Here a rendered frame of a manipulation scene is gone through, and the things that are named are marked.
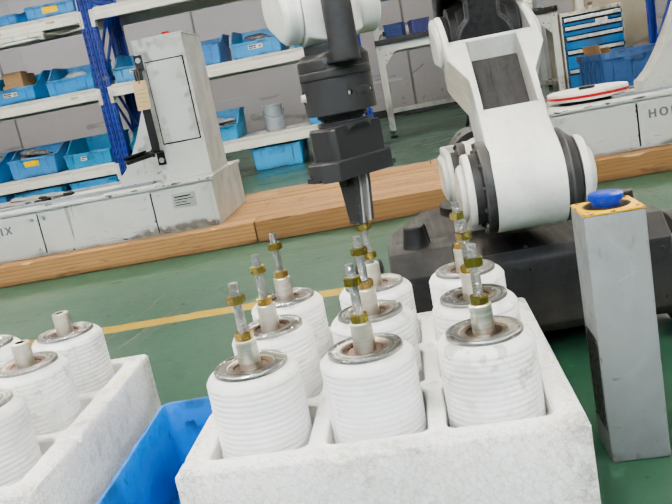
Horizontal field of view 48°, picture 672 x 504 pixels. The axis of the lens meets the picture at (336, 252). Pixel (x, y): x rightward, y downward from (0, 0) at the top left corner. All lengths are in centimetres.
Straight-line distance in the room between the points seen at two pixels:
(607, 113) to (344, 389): 228
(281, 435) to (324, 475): 6
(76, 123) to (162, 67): 694
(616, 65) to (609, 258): 441
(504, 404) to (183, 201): 229
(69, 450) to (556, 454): 52
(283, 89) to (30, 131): 314
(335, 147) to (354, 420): 34
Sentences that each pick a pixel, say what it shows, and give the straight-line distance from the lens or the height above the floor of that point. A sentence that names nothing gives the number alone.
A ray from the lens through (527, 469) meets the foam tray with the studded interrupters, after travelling 74.
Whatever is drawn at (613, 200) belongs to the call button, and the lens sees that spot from 93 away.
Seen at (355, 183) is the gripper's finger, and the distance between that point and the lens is 94.
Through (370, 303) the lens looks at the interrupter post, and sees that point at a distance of 86.
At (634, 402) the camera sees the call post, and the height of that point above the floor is 8.
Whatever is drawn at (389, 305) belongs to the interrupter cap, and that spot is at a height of 25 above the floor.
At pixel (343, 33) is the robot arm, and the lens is 89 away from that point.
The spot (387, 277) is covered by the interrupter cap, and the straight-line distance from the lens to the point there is 100.
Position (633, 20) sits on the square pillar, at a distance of 725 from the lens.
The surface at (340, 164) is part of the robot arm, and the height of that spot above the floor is 42.
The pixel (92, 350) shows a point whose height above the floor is 23.
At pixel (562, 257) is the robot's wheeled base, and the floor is 17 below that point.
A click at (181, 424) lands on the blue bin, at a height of 9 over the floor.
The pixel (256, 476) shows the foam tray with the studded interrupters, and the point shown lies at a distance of 75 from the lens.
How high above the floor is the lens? 51
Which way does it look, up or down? 12 degrees down
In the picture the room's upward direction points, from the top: 11 degrees counter-clockwise
